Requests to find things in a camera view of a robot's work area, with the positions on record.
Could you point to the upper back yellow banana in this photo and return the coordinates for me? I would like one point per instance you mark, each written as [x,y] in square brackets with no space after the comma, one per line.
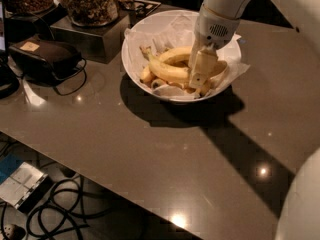
[176,55]

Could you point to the blue item on floor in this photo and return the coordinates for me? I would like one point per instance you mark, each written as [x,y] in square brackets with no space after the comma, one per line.
[8,166]

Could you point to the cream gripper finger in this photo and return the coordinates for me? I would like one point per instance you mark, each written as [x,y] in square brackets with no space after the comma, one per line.
[204,64]
[195,48]

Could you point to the large front yellow banana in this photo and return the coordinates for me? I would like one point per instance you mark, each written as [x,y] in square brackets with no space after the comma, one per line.
[174,65]

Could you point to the white bowl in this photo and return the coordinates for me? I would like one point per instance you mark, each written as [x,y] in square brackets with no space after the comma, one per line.
[170,29]

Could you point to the glass jar of granola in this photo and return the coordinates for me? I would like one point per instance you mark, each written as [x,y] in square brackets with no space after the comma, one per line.
[92,13]

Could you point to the white box on floor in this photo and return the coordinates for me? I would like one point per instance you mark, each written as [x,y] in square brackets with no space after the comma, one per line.
[25,187]

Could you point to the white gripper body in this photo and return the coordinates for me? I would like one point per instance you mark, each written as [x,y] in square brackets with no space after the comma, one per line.
[213,31]

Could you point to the small bananas under bunch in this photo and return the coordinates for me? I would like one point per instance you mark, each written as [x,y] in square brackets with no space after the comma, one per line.
[172,76]

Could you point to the dark square jar stand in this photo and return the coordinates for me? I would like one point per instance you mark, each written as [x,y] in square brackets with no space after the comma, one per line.
[100,44]

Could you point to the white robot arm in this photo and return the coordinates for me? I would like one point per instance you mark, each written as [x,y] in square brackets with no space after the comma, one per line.
[295,198]

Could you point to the black monitor stand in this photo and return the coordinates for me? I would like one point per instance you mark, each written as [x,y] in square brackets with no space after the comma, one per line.
[9,83]

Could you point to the white paper liner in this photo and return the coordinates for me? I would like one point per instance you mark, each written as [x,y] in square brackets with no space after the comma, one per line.
[155,55]

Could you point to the white power plug on floor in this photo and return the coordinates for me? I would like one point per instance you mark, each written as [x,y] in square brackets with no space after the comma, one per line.
[12,232]

